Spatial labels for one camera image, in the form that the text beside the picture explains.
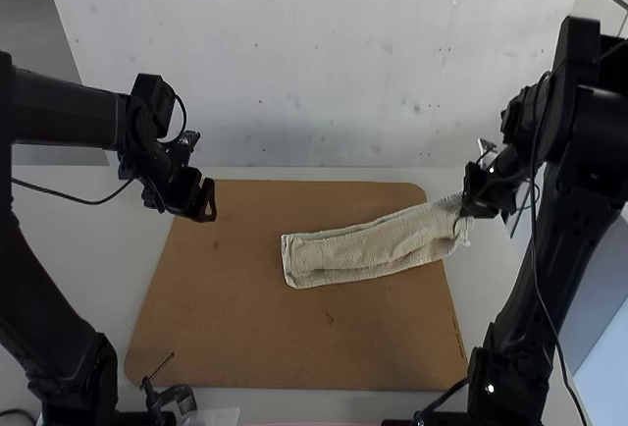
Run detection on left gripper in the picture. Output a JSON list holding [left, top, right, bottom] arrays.
[[140, 165, 218, 224]]

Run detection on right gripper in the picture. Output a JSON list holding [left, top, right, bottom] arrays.
[[462, 160, 515, 224]]

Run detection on pale towel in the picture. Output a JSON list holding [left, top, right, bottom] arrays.
[[280, 189, 477, 292]]

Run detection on cork mat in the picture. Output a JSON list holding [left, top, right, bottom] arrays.
[[124, 179, 470, 393]]

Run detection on black clamp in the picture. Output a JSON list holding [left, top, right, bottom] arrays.
[[139, 351, 198, 426]]

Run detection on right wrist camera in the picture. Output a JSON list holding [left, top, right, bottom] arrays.
[[476, 137, 511, 176]]

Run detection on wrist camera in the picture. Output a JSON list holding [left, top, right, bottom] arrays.
[[174, 130, 202, 165], [476, 137, 511, 176]]

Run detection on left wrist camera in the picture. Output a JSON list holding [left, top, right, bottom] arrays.
[[174, 130, 202, 165]]

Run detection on black cable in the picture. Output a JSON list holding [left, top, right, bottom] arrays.
[[527, 183, 590, 426], [10, 176, 136, 205], [159, 93, 189, 147], [414, 377, 471, 422]]

